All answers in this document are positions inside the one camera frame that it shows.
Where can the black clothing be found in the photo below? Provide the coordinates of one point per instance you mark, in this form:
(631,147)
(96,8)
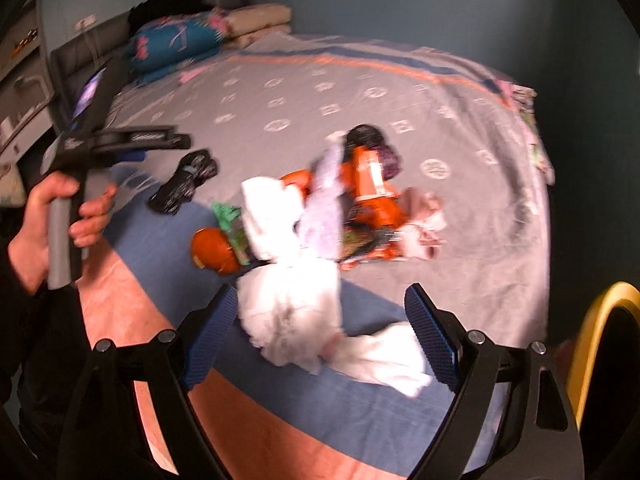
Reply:
(170,2)

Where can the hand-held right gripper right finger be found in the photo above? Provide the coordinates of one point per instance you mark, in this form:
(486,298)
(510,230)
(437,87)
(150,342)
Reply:
(430,340)

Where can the beige patterned pillow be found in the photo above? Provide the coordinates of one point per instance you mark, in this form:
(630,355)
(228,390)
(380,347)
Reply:
(260,16)
(265,36)

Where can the person's left hand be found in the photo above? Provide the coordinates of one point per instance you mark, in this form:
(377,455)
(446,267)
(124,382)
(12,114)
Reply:
(30,240)

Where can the floral bed sheet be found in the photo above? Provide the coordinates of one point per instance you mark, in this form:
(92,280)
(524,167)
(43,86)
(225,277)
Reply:
(532,130)

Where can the teal floral pillow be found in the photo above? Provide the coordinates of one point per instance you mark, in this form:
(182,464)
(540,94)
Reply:
(175,42)

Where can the grey headboard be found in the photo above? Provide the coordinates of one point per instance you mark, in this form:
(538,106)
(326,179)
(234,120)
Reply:
(75,60)

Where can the colourful flat wrapper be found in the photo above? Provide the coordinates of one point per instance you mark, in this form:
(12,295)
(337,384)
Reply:
(370,250)

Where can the pink crumpled tissue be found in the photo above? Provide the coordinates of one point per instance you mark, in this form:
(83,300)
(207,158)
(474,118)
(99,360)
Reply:
(422,225)

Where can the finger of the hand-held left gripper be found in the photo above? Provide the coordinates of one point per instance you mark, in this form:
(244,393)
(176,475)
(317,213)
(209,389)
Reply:
(127,157)
(150,138)

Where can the white shelf unit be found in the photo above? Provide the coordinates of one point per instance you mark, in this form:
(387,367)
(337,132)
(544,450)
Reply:
(22,85)

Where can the orange snack wrapper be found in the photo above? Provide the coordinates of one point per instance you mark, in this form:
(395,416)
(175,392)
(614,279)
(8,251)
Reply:
(370,180)

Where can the white fluffy plush toy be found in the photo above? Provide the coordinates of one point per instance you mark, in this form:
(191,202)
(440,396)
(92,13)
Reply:
(290,310)

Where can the white crumpled tissue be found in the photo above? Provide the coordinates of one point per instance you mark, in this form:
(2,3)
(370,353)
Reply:
(270,220)
(385,360)

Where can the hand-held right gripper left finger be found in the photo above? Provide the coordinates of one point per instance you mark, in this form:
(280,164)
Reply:
(210,340)

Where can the white foam net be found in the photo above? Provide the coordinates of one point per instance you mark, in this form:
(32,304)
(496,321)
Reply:
(322,205)

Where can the person's left forearm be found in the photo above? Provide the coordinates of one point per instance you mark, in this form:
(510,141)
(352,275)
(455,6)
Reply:
(40,340)

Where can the white wall socket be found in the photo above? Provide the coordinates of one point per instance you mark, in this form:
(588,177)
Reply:
(85,22)

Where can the grey printed blanket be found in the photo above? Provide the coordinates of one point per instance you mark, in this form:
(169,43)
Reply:
(400,110)

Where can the dark purple plastic bag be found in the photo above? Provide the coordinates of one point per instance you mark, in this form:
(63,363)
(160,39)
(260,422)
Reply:
(367,137)

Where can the green wrapper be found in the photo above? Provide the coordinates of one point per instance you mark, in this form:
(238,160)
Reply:
(230,220)

